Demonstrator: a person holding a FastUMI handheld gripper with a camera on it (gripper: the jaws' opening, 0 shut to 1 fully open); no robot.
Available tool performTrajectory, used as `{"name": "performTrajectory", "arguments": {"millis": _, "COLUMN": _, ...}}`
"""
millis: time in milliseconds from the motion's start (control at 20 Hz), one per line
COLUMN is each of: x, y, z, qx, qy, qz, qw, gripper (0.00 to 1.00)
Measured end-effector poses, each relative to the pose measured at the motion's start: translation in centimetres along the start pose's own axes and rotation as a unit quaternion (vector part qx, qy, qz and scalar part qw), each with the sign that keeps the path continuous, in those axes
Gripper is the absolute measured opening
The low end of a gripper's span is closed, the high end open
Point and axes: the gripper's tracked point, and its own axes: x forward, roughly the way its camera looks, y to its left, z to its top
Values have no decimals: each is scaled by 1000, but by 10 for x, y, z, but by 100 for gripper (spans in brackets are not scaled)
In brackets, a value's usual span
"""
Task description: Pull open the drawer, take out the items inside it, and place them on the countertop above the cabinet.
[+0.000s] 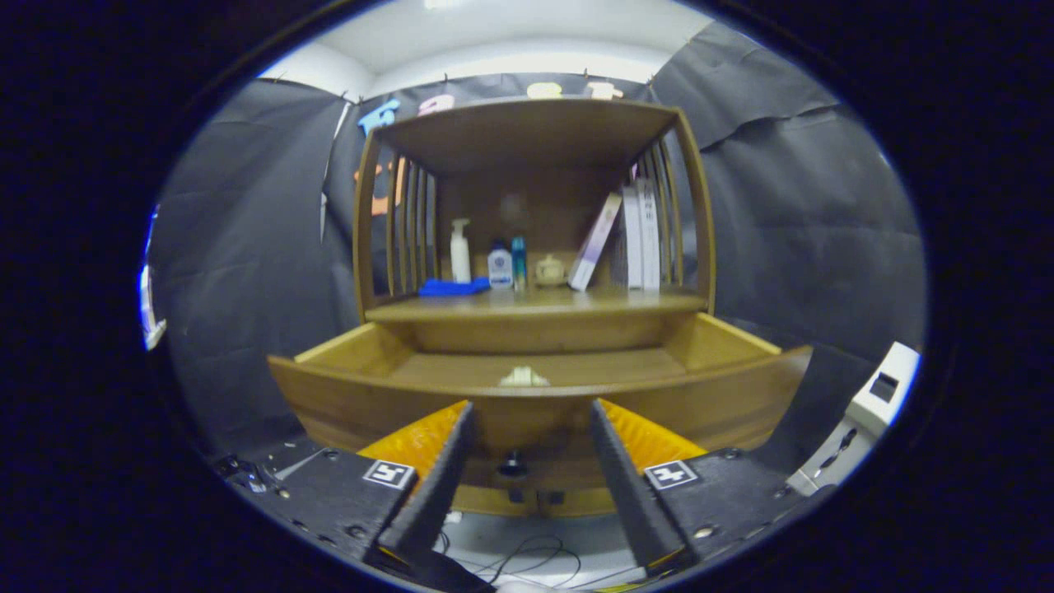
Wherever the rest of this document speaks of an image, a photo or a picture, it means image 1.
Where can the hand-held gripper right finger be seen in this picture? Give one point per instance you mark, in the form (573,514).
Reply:
(634,486)

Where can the white pump bottle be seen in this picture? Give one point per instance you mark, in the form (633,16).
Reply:
(461,259)

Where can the wooden countertop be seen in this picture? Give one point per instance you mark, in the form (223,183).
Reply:
(535,303)

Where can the white device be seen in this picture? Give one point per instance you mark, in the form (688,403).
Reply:
(893,371)

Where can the small white blue bottle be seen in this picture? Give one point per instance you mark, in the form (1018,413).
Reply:
(500,270)

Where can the teal slim bottle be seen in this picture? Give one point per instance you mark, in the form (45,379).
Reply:
(519,263)

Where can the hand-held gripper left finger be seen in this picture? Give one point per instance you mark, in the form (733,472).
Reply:
(432,486)

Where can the blue cloth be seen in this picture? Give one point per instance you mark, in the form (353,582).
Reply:
(449,287)

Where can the wooden cabinet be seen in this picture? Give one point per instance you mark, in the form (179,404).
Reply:
(527,198)

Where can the wooden drawer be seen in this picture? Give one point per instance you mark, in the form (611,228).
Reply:
(445,368)

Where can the pale pink book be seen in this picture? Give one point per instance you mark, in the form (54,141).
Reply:
(594,243)

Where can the black backdrop cloth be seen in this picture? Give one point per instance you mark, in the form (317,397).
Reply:
(247,247)

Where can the beige lidded teacup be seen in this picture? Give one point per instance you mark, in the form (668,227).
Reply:
(550,272)

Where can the wooden cabinet door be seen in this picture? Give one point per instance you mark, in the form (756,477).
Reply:
(486,501)
(585,502)

